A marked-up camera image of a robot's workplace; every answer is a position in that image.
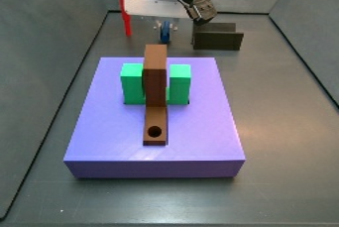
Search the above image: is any blue peg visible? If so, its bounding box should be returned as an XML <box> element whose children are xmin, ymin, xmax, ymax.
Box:
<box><xmin>160</xmin><ymin>21</ymin><xmax>171</xmax><ymax>44</ymax></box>

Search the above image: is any black angled fixture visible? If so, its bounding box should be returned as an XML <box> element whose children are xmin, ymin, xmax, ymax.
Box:
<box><xmin>193</xmin><ymin>23</ymin><xmax>245</xmax><ymax>51</ymax></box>

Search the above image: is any red peg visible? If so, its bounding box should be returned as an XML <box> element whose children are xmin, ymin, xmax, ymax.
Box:
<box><xmin>119</xmin><ymin>0</ymin><xmax>132</xmax><ymax>37</ymax></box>

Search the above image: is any green block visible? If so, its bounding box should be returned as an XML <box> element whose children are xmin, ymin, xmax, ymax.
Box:
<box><xmin>120</xmin><ymin>63</ymin><xmax>193</xmax><ymax>105</ymax></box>

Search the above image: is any purple base block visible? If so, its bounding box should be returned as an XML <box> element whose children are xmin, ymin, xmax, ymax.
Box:
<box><xmin>64</xmin><ymin>57</ymin><xmax>246</xmax><ymax>178</ymax></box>

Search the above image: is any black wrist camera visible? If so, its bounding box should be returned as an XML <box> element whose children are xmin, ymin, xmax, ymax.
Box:
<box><xmin>181</xmin><ymin>0</ymin><xmax>218</xmax><ymax>26</ymax></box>

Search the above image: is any brown L-shaped bracket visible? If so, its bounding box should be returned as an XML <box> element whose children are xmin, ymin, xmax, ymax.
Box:
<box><xmin>143</xmin><ymin>45</ymin><xmax>167</xmax><ymax>146</ymax></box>

